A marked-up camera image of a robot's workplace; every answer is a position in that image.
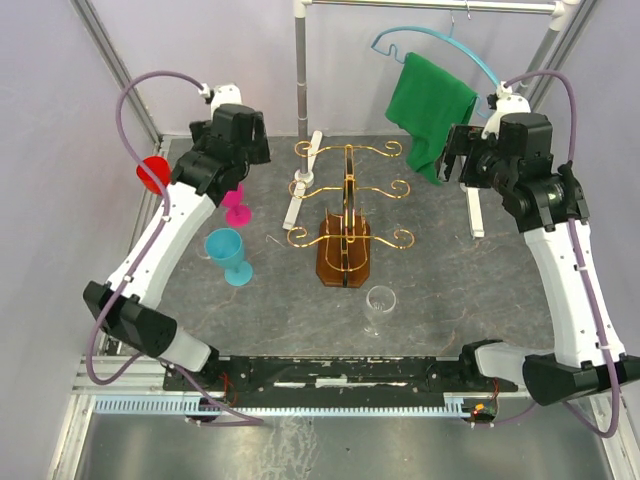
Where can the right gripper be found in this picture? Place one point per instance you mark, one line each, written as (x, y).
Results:
(464, 140)

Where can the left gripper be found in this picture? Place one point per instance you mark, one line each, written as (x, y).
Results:
(259, 151)

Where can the pink wine glass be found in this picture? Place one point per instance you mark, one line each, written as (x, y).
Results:
(237, 213)

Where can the red wine glass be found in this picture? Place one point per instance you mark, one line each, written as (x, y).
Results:
(154, 166)

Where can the blue wine glass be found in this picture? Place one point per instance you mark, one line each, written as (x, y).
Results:
(225, 247)

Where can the clear wine glass front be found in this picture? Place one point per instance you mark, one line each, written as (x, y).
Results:
(380, 303)

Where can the clear wine glass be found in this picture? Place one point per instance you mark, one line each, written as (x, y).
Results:
(380, 303)
(201, 251)

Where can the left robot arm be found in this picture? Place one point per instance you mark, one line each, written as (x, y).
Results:
(125, 306)

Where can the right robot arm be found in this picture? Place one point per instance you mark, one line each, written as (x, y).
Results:
(550, 211)

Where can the green cloth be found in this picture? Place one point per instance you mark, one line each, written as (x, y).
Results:
(427, 101)

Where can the light blue clothes hanger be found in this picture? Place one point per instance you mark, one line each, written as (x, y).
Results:
(388, 50)

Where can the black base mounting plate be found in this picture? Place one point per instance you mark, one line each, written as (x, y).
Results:
(334, 382)

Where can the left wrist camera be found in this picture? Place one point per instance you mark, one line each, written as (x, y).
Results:
(219, 95)

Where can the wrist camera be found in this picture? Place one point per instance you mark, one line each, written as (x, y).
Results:
(507, 102)
(219, 95)

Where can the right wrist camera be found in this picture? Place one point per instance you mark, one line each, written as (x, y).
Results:
(507, 102)

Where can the silver clothes rail stand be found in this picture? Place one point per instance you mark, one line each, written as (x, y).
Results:
(561, 14)

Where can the gold wire glass rack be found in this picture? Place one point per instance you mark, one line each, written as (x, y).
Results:
(344, 240)

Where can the light blue cable duct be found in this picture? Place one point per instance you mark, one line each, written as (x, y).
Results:
(197, 407)

